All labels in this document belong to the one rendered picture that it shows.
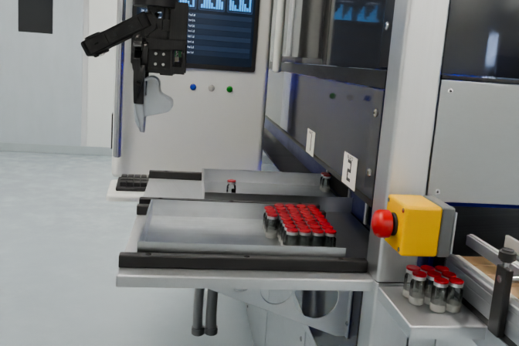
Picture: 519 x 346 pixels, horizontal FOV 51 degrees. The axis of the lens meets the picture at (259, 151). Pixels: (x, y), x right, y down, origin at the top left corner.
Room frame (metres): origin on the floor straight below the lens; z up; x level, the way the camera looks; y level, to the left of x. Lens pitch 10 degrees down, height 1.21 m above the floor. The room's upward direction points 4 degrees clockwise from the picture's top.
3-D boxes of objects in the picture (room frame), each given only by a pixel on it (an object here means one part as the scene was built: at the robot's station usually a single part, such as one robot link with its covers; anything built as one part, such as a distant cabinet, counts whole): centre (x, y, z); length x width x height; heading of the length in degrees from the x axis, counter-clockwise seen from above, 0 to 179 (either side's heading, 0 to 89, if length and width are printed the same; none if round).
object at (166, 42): (0.88, 0.17, 1.23); 0.09 x 0.08 x 0.12; 96
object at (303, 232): (0.99, -0.08, 0.90); 0.18 x 0.02 x 0.05; 7
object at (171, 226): (0.97, 0.03, 0.90); 0.34 x 0.26 x 0.04; 97
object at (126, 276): (1.15, 0.01, 0.87); 0.70 x 0.48 x 0.02; 8
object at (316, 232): (0.99, -0.10, 0.90); 0.18 x 0.02 x 0.05; 7
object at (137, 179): (1.65, 0.23, 0.82); 0.40 x 0.14 x 0.02; 102
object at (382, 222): (0.75, -0.19, 0.99); 0.04 x 0.04 x 0.04; 8
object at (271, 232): (0.99, -0.03, 0.90); 0.02 x 0.02 x 0.05
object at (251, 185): (1.32, -0.04, 0.90); 0.34 x 0.26 x 0.04; 98
